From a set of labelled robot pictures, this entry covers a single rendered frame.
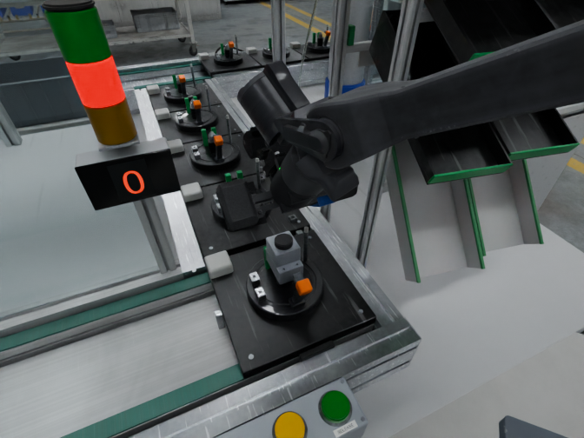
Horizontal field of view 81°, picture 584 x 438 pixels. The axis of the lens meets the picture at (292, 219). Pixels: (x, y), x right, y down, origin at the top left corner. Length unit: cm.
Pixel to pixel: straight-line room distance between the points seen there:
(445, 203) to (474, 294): 25
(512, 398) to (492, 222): 31
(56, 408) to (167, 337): 18
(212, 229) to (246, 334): 27
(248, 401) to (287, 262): 21
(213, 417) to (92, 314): 30
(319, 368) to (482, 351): 34
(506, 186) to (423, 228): 21
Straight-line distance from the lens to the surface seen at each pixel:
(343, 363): 58
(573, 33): 22
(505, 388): 77
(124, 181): 53
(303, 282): 52
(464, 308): 83
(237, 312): 62
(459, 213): 71
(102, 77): 48
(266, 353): 57
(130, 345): 70
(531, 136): 71
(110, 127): 49
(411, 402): 69
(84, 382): 70
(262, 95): 36
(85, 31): 46
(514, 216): 82
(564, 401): 81
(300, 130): 30
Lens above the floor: 148
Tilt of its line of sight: 41 degrees down
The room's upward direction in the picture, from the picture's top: straight up
